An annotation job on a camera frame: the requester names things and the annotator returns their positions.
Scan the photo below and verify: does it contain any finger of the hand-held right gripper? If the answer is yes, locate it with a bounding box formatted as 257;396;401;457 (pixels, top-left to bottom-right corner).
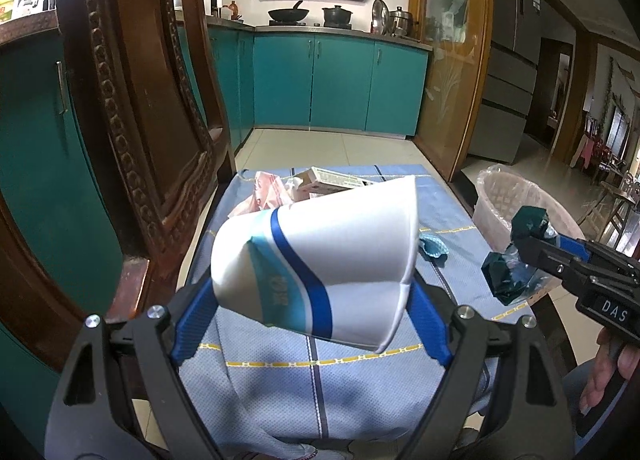
517;234;602;294
550;236;640;274

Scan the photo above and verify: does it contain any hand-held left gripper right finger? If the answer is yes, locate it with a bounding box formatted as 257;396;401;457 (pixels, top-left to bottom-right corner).
405;280;576;460

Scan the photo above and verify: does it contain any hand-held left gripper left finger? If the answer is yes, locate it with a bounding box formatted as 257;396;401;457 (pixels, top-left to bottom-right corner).
47;280;221;460

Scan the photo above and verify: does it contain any dark teal foil wrapper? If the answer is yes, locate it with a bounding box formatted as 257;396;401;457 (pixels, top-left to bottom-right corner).
481;205;557;306

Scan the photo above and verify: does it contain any waste bin with clear liner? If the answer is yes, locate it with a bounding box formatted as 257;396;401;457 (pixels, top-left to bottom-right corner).
472;165;587;293

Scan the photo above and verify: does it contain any white and blue tissue pack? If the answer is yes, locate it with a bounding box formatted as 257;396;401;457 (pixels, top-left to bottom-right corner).
210;175;419;354

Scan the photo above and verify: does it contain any person's right hand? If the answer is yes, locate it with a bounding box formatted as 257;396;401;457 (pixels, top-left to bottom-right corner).
580;327;640;416

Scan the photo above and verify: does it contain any wooden stool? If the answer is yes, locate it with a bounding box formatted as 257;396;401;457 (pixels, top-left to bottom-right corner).
592;175;640;243

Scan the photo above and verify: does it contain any light blue crumpled wrapper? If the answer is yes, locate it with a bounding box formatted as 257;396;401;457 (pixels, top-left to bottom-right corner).
418;233;449;262

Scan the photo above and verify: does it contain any pink hanging cloth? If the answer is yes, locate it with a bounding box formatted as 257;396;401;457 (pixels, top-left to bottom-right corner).
574;134;602;170

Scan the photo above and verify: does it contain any blue checked tablecloth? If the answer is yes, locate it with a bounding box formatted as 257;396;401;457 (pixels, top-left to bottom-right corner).
177;164;538;460

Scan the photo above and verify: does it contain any pink plastic bag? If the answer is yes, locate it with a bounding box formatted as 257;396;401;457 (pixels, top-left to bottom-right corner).
229;171;302;219

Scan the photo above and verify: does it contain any flat cardboard box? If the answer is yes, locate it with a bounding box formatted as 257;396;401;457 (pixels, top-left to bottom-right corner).
292;166;382;201

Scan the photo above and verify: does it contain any carved wooden chair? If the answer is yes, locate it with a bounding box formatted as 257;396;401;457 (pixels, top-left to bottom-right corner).
0;0;237;377

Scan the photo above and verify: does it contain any grey refrigerator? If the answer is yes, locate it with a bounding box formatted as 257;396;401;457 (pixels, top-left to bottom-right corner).
466;0;544;165

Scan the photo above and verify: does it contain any wooden framed glass door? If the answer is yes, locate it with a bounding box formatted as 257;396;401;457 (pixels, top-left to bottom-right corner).
409;0;494;182

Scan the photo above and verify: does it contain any teal kitchen cabinet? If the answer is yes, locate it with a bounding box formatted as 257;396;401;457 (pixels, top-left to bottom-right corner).
0;22;257;391
252;25;432;137

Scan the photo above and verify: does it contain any steel pot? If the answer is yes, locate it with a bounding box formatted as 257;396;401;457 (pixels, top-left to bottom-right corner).
387;6;419;38

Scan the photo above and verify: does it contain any metal pot lid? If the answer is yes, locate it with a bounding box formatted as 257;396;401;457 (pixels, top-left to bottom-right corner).
371;0;391;35

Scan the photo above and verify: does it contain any black cooking pot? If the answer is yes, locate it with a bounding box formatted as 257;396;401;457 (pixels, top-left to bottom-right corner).
321;4;354;27

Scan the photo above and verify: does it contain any black wok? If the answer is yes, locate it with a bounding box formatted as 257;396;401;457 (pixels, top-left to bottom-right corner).
267;0;311;25

